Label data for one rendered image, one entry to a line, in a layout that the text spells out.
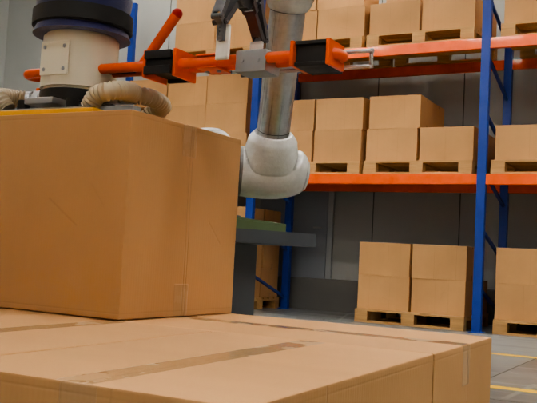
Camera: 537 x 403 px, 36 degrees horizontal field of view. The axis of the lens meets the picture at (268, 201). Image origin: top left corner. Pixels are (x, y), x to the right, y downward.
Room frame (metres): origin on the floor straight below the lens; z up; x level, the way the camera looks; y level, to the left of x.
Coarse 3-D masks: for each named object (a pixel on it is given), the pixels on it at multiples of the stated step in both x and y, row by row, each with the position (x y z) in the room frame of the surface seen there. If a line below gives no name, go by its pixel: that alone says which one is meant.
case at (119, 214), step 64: (0, 128) 1.75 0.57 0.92; (64, 128) 1.66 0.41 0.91; (128, 128) 1.58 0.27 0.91; (192, 128) 1.75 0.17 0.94; (0, 192) 1.75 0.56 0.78; (64, 192) 1.66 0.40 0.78; (128, 192) 1.58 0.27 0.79; (192, 192) 1.76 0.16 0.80; (0, 256) 1.74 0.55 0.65; (64, 256) 1.65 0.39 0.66; (128, 256) 1.59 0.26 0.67; (192, 256) 1.78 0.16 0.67
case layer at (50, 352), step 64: (0, 320) 1.48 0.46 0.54; (64, 320) 1.54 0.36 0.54; (128, 320) 1.61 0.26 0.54; (192, 320) 1.69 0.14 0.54; (256, 320) 1.77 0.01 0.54; (0, 384) 0.91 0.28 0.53; (64, 384) 0.87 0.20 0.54; (128, 384) 0.87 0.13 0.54; (192, 384) 0.89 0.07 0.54; (256, 384) 0.91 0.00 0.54; (320, 384) 0.93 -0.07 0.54; (384, 384) 1.10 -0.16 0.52; (448, 384) 1.38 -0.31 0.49
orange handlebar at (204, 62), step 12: (336, 48) 1.57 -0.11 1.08; (180, 60) 1.73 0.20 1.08; (192, 60) 1.71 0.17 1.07; (204, 60) 1.70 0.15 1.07; (216, 60) 1.69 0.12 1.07; (228, 60) 1.67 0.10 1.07; (276, 60) 1.62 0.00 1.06; (288, 60) 1.61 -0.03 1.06; (24, 72) 1.94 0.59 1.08; (36, 72) 1.92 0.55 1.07; (108, 72) 1.82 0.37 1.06; (120, 72) 1.81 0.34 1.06; (192, 72) 1.77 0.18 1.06; (216, 72) 1.74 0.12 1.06; (228, 72) 1.73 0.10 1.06
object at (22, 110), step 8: (24, 104) 1.83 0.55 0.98; (72, 104) 1.76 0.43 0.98; (0, 112) 1.81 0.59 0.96; (8, 112) 1.80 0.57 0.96; (16, 112) 1.79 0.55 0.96; (24, 112) 1.77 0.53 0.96; (32, 112) 1.76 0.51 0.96; (40, 112) 1.75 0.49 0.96; (48, 112) 1.74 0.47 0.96; (56, 112) 1.73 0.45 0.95; (64, 112) 1.72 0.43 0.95
